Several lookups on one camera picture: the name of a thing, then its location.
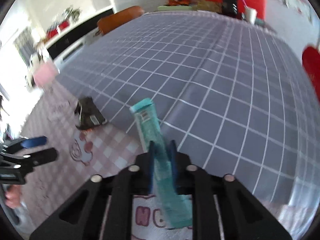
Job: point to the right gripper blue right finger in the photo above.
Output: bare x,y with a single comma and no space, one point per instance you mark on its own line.
222,207

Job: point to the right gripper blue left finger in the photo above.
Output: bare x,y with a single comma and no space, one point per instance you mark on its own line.
102,209

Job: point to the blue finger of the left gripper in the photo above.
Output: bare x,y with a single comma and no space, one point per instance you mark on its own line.
34,142

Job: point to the teal toothpaste box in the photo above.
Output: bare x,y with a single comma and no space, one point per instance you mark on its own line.
177,208

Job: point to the black snack wrapper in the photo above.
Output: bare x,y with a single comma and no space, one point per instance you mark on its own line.
88,113

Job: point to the left hand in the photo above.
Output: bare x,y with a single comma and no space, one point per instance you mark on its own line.
13,196

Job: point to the beige sofa pink blanket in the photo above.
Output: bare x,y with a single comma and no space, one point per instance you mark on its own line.
41,73

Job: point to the white sideboard cabinet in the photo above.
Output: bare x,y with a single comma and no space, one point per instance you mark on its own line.
60,42

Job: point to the pink grey checkered tablecloth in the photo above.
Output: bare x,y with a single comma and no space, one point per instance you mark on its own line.
232,96

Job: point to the potted plant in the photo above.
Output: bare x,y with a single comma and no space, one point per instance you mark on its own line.
72,14

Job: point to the white cup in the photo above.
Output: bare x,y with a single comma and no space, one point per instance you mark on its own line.
250,15

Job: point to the dark bottle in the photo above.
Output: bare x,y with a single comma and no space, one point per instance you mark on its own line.
230,8

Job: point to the wooden chair by wall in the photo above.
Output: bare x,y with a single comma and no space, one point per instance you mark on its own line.
109,23

